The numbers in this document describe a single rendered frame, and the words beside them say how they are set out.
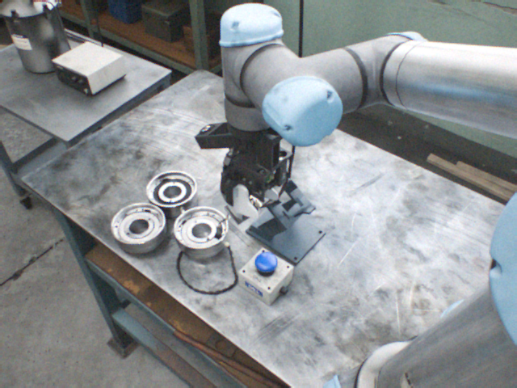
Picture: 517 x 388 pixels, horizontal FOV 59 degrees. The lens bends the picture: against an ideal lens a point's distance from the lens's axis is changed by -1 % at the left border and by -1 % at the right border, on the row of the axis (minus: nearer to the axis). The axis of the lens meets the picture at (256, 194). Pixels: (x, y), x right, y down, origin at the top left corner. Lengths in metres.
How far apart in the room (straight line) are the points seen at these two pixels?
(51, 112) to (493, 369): 1.43
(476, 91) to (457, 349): 0.22
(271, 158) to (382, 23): 1.78
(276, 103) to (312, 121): 0.04
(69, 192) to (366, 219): 0.65
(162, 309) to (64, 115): 0.71
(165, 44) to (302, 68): 2.28
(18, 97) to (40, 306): 0.77
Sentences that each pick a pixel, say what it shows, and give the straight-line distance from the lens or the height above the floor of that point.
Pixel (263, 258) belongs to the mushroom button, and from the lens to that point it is 0.81.
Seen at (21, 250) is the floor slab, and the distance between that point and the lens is 2.15.
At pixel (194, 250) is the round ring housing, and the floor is 0.83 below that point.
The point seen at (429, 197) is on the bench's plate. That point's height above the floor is 0.80.
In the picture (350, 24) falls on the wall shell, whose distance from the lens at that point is 2.47.
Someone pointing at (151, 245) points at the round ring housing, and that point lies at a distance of 0.92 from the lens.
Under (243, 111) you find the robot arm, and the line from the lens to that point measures 0.62.
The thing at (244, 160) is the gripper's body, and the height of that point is 1.07.
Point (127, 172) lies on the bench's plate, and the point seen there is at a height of 0.80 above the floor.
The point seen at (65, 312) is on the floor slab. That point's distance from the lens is 1.90.
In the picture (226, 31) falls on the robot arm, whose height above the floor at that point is 1.27.
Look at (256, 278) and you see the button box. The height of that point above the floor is 0.85.
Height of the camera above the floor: 1.53
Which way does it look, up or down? 46 degrees down
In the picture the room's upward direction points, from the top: straight up
